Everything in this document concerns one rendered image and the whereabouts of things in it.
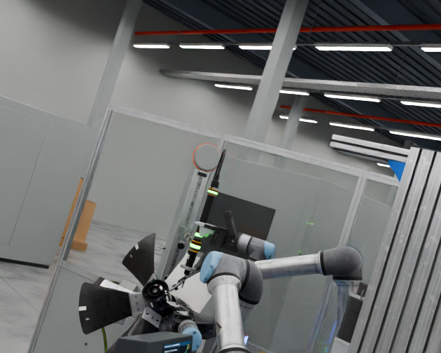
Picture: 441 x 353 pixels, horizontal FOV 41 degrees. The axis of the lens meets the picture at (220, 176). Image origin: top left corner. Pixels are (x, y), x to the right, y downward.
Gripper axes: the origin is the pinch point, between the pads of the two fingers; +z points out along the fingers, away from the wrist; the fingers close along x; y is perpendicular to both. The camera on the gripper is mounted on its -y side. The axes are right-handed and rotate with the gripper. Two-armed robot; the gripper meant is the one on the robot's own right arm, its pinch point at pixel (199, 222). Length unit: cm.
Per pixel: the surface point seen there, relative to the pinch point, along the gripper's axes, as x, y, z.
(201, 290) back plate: 32.8, 33.0, -1.0
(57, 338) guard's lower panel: 88, 103, 95
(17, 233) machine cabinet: 423, 117, 373
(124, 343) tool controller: -87, 34, -19
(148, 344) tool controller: -89, 31, -26
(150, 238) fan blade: 16.2, 15.7, 26.0
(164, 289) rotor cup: -2.0, 32.4, 5.1
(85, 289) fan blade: -6, 44, 39
